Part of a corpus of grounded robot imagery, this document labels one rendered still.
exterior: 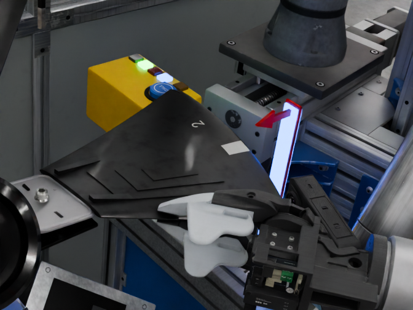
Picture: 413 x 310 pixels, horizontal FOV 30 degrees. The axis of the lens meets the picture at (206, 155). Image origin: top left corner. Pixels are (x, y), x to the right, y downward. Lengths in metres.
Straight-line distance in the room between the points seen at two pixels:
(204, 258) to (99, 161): 0.15
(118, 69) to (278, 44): 0.31
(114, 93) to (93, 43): 0.50
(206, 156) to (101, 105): 0.40
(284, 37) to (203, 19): 0.50
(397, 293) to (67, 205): 0.31
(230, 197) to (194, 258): 0.07
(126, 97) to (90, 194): 0.42
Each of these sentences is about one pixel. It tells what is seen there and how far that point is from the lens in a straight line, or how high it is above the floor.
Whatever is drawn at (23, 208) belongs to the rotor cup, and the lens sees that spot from 0.66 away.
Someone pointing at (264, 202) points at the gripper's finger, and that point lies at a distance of 0.70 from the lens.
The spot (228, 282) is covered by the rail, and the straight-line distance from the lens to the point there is 1.15.
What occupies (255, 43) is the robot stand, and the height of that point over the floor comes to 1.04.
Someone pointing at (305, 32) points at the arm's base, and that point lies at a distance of 1.35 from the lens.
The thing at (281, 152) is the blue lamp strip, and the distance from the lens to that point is 0.97.
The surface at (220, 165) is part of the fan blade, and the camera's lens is 0.83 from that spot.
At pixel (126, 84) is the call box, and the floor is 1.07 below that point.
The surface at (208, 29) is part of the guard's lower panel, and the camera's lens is 1.86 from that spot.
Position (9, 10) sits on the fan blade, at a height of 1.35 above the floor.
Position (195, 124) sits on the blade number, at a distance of 0.88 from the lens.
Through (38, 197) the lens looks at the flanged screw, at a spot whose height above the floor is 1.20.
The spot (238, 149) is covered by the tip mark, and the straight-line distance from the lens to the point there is 0.87.
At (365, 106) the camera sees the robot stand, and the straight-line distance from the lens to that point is 1.48.
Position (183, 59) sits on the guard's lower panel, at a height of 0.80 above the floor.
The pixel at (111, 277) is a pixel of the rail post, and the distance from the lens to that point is 1.43.
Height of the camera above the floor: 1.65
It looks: 34 degrees down
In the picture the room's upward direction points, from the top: 8 degrees clockwise
